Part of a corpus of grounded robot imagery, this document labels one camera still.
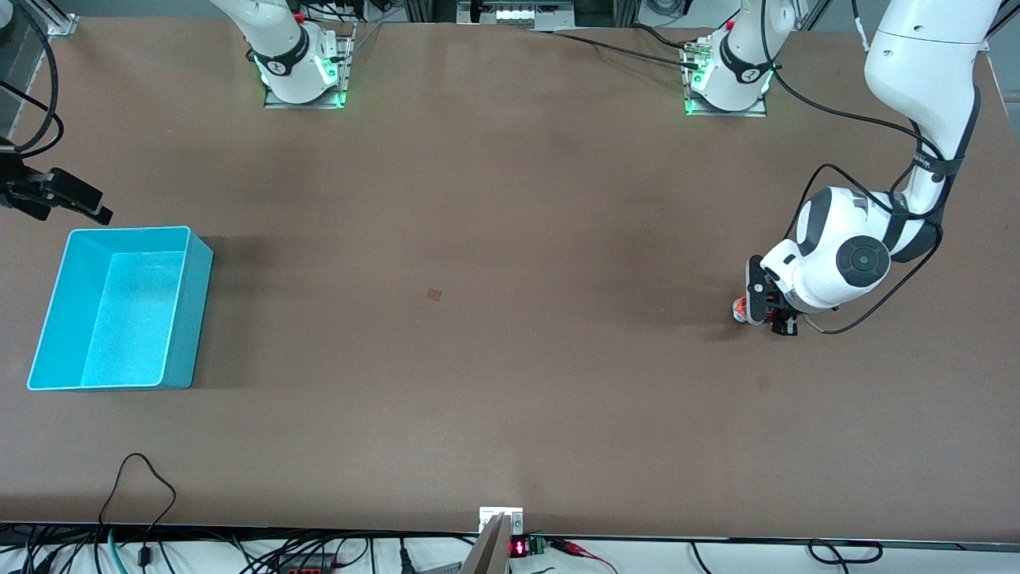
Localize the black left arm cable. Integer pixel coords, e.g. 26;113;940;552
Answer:
761;0;985;336

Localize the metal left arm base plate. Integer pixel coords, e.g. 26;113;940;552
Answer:
684;36;770;118

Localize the grey metal bar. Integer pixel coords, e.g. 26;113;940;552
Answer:
460;514;512;574

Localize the thin black table cable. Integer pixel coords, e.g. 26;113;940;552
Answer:
522;26;704;71

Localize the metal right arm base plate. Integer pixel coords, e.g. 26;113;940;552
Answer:
263;22;357;110

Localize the thick black table cable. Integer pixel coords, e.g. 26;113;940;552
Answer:
630;24;702;53

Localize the coiled black cable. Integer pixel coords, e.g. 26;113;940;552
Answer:
807;539;885;565

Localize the aluminium frame corner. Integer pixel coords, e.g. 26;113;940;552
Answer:
44;0;80;37

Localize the red alligator clip lead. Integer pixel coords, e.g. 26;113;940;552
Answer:
548;540;618;574

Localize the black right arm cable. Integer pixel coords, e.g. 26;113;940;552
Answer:
0;16;63;154

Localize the blue plastic box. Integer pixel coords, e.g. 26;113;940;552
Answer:
27;226;214;391

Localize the orange toy bus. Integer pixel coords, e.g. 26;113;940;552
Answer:
732;297;786;326

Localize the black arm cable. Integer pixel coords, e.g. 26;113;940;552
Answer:
0;16;63;154
761;0;985;336

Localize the looped thin black cable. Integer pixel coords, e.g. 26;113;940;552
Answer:
97;453;178;568

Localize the grey equipment with white connectors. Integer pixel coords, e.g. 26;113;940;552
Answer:
456;0;576;31

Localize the white mounting plate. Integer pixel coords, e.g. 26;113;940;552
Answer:
479;507;524;536

